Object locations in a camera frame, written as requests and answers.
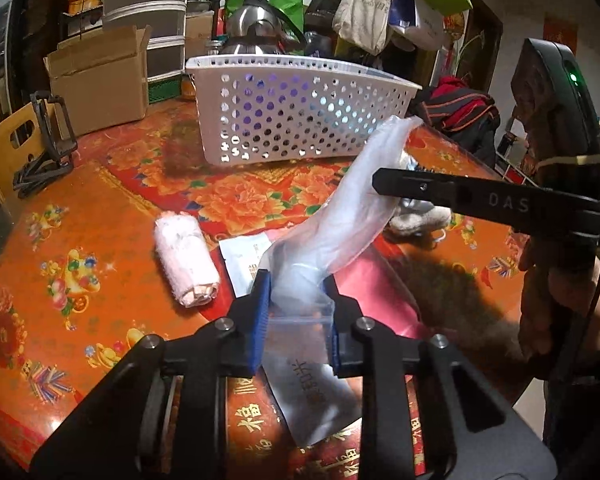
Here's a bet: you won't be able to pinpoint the red floral tablecloth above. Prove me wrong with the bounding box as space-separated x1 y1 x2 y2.
0 95 546 480

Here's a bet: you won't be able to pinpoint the white packet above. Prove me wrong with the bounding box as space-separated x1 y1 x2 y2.
219 236 276 298

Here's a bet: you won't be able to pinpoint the beige canvas tote bag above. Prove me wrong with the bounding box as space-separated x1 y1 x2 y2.
332 0 396 56

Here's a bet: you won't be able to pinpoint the red and black jacket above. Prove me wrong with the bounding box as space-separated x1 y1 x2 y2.
412 76 501 168

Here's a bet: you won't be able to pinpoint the green shopping bag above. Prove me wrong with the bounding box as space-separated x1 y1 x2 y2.
225 0 306 36

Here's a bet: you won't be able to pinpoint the white perforated plastic basket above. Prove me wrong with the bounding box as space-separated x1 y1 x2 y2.
185 55 423 167

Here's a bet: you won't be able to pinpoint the black folding phone stand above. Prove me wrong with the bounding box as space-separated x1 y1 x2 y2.
12 91 78 197

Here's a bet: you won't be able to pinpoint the wooden chair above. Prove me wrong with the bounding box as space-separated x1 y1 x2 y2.
0 102 46 216

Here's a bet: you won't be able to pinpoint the stainless steel kettle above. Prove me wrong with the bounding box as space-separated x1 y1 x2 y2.
220 0 308 56

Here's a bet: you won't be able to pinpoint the clear plastic zip bag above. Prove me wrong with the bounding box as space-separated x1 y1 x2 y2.
257 115 426 448

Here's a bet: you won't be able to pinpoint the brown cardboard box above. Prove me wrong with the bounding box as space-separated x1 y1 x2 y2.
185 10 216 48

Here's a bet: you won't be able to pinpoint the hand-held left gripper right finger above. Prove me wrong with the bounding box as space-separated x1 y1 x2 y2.
322 277 558 480

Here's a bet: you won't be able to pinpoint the white cloth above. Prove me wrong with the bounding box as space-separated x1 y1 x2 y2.
385 195 453 238

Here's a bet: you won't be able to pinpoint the person's right forearm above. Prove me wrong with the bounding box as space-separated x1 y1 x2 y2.
542 320 600 461

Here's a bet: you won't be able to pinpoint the person's right hand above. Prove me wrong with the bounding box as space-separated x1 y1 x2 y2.
519 240 600 376

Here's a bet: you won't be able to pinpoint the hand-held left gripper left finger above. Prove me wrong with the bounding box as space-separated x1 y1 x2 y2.
27 269 272 480

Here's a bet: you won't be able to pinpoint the open cardboard box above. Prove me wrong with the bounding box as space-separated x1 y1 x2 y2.
44 25 153 136

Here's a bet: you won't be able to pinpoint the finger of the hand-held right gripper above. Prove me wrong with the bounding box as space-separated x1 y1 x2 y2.
372 167 600 242

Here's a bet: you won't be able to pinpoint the red wall poster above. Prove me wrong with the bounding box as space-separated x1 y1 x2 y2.
542 15 578 56

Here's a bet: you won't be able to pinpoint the green plastic crate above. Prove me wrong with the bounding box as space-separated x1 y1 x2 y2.
147 80 183 103

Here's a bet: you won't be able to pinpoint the pink towel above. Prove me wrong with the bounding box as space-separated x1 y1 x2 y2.
152 212 220 308

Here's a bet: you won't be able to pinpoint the white shopping bag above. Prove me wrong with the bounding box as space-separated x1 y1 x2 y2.
405 5 453 51

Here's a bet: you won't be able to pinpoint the stacked grey plastic drawers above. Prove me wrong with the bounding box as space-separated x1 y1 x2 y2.
100 0 191 83

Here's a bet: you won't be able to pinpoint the dark blue bag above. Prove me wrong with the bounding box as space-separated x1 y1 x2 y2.
387 0 418 36

